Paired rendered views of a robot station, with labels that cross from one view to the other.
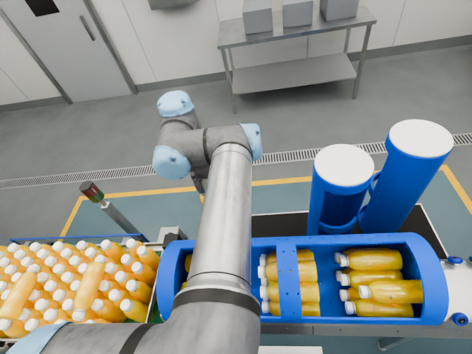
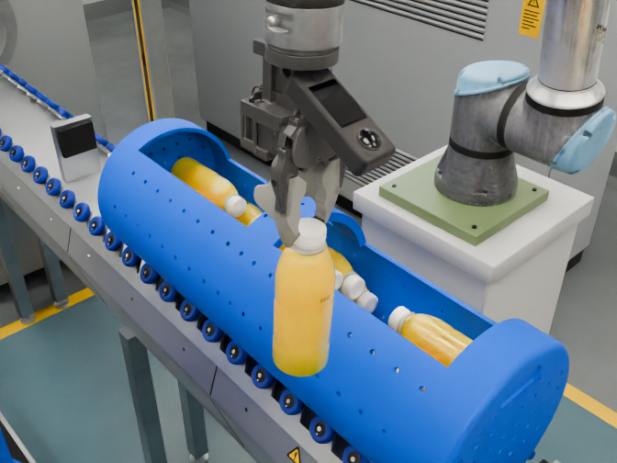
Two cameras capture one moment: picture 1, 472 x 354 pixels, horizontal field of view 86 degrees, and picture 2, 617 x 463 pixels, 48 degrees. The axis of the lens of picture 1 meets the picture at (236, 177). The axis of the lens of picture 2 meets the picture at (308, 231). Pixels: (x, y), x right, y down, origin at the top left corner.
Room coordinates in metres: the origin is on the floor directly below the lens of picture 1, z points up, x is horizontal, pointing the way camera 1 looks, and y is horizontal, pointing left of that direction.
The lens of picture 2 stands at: (1.05, 0.47, 1.84)
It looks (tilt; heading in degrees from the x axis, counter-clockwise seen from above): 35 degrees down; 215
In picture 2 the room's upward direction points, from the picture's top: straight up
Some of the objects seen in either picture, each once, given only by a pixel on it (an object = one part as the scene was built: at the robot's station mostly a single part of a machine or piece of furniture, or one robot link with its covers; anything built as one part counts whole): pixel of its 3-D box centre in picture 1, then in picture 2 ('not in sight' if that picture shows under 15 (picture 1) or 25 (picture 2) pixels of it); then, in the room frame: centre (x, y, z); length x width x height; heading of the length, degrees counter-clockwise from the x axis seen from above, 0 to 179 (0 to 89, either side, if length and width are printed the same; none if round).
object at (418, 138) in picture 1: (420, 137); not in sight; (0.81, -0.96, 1.03); 0.28 x 0.28 x 0.01
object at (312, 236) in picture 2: not in sight; (308, 231); (0.53, 0.11, 1.41); 0.04 x 0.04 x 0.02
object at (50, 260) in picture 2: not in sight; (45, 241); (-0.14, -1.57, 0.31); 0.06 x 0.06 x 0.63; 76
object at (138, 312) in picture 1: (138, 310); not in sight; (0.35, 0.52, 0.99); 0.07 x 0.07 x 0.19
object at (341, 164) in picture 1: (343, 164); not in sight; (0.78, -0.54, 1.03); 0.28 x 0.28 x 0.01
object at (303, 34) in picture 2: not in sight; (300, 24); (0.52, 0.09, 1.63); 0.08 x 0.08 x 0.05
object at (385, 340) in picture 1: (397, 337); (189, 389); (0.09, -0.62, 0.31); 0.06 x 0.06 x 0.63; 76
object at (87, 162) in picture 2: not in sight; (78, 149); (0.09, -0.91, 1.00); 0.10 x 0.04 x 0.15; 166
